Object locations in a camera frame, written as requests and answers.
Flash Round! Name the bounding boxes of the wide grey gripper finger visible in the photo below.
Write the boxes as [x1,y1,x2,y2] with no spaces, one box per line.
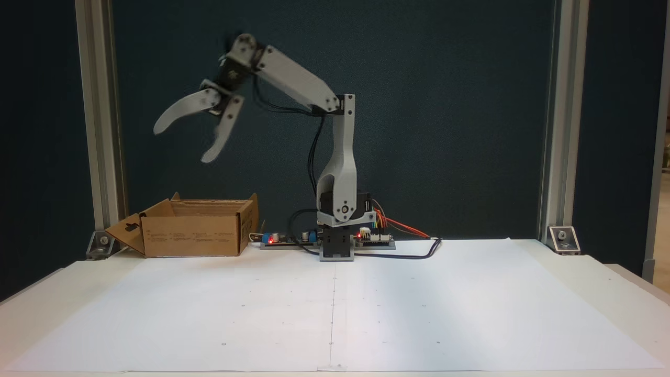
[153,88,221,136]

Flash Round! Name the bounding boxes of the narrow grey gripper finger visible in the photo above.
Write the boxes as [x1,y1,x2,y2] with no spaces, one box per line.
[201,96,245,164]

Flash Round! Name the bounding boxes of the brown cardboard box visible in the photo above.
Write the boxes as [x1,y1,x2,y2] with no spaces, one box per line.
[105,192,260,258]

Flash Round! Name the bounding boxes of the blue circuit board red LED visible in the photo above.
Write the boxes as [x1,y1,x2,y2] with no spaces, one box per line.
[260,229,321,250]

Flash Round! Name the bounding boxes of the large white paper sheet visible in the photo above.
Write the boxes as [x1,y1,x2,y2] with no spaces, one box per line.
[5,238,665,373]

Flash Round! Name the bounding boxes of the aluminium frame post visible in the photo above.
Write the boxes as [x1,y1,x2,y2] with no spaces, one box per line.
[538,0,589,244]
[75,0,126,247]

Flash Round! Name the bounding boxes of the black cable bundle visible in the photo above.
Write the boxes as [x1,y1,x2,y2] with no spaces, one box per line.
[289,208,322,256]

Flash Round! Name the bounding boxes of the metal corner bracket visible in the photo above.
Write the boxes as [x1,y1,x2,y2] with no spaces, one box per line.
[86,230,117,260]
[547,226,581,256]

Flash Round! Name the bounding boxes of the coloured jumper wires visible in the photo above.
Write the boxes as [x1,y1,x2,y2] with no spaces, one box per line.
[371,198,389,234]

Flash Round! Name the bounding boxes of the circuit board with jumper wires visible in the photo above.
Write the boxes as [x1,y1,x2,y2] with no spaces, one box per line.
[355,228,396,250]

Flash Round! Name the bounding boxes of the red orange wires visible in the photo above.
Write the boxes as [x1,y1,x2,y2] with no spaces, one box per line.
[382,209,433,239]

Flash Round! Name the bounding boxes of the black power cable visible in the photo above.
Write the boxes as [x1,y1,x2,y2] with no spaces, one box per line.
[301,237,443,260]

